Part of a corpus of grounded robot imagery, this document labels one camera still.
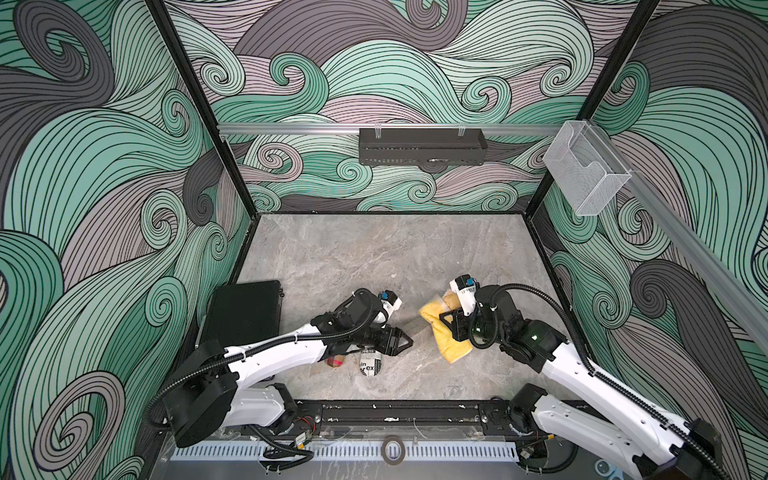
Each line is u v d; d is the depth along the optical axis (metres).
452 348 0.71
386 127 0.94
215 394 0.40
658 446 0.39
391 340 0.67
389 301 0.71
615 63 0.79
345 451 0.70
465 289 0.67
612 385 0.44
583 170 0.77
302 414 0.73
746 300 0.51
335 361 0.80
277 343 0.49
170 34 0.74
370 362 0.79
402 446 0.69
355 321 0.61
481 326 0.63
